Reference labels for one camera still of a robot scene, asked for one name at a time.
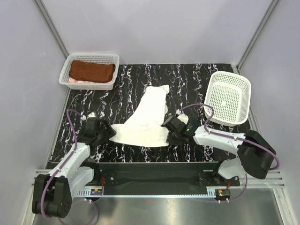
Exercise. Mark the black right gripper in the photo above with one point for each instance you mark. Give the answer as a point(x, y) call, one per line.
point(170, 140)

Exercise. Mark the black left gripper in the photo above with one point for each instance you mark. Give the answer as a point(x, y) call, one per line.
point(109, 132)

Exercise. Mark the white towel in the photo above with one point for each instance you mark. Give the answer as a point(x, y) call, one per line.
point(144, 127)

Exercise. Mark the pink towel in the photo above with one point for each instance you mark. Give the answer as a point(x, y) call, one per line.
point(80, 82)

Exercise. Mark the brown towel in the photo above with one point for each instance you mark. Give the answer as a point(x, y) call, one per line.
point(94, 72)

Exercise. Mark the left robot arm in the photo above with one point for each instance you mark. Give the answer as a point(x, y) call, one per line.
point(54, 192)

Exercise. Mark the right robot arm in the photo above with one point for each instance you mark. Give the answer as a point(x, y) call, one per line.
point(254, 154)

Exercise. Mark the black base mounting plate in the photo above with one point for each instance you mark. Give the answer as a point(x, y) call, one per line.
point(198, 173)

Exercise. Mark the left connector board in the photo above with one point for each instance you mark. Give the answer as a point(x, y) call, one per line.
point(97, 191)

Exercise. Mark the connector board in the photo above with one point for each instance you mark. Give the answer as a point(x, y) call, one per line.
point(97, 191)
point(223, 192)

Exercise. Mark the white oval laundry basket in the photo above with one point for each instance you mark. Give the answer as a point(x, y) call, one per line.
point(227, 99)

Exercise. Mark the white rectangular mesh basket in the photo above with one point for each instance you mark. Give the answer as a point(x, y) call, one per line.
point(100, 58)

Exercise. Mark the right connector board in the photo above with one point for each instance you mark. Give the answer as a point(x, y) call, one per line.
point(223, 192)

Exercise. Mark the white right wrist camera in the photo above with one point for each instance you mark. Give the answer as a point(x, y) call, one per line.
point(182, 117)

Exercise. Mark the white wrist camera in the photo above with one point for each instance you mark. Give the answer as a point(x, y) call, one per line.
point(90, 115)
point(182, 117)

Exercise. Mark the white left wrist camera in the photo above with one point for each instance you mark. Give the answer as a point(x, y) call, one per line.
point(90, 115)

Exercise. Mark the aluminium frame rail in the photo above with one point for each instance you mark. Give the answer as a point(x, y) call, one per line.
point(273, 180)

